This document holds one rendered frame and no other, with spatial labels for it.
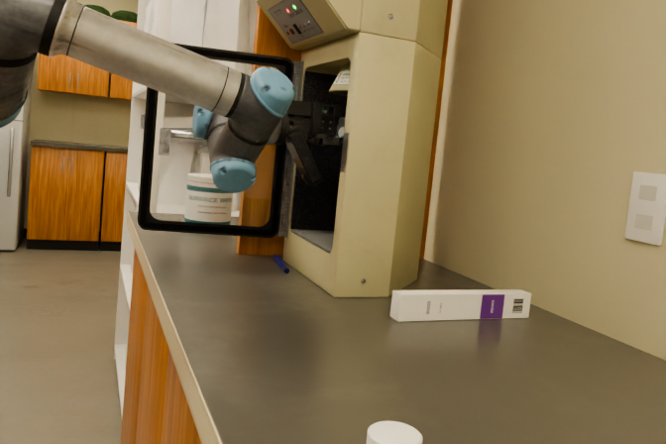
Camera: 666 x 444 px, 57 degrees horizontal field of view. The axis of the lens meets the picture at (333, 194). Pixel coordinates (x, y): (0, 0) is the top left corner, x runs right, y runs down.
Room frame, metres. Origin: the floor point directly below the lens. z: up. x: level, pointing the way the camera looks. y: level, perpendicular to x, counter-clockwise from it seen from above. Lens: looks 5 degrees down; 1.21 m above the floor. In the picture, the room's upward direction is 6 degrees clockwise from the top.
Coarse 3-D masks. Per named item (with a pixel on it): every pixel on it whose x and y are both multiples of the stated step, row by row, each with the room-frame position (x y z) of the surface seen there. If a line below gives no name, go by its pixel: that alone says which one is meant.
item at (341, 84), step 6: (342, 66) 1.24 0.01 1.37; (348, 66) 1.21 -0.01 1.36; (342, 72) 1.21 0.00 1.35; (348, 72) 1.20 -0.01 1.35; (336, 78) 1.23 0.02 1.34; (342, 78) 1.20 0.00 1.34; (348, 78) 1.19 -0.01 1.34; (336, 84) 1.21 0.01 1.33; (342, 84) 1.19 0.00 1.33; (348, 84) 1.18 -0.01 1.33; (330, 90) 1.23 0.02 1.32; (336, 90) 1.20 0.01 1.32; (342, 90) 1.19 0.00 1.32
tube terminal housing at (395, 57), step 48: (384, 0) 1.10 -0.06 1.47; (432, 0) 1.20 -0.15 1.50; (336, 48) 1.18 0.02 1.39; (384, 48) 1.10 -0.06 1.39; (432, 48) 1.23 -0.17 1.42; (384, 96) 1.10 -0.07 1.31; (432, 96) 1.27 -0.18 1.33; (384, 144) 1.11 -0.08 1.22; (384, 192) 1.11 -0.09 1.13; (288, 240) 1.35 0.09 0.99; (336, 240) 1.09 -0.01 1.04; (384, 240) 1.12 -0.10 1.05; (336, 288) 1.08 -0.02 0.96; (384, 288) 1.12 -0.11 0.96
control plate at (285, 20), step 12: (288, 0) 1.18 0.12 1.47; (300, 0) 1.14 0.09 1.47; (276, 12) 1.28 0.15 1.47; (300, 12) 1.18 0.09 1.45; (288, 24) 1.27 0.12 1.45; (300, 24) 1.22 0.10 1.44; (312, 24) 1.17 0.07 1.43; (288, 36) 1.32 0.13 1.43; (300, 36) 1.26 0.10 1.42; (312, 36) 1.21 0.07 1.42
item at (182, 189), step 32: (224, 64) 1.33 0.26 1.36; (256, 64) 1.34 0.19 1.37; (160, 96) 1.30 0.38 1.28; (160, 128) 1.30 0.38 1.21; (160, 160) 1.30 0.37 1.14; (192, 160) 1.32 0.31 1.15; (160, 192) 1.31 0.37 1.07; (192, 192) 1.32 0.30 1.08; (224, 192) 1.33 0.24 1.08; (256, 192) 1.35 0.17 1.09; (224, 224) 1.34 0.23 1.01; (256, 224) 1.35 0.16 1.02
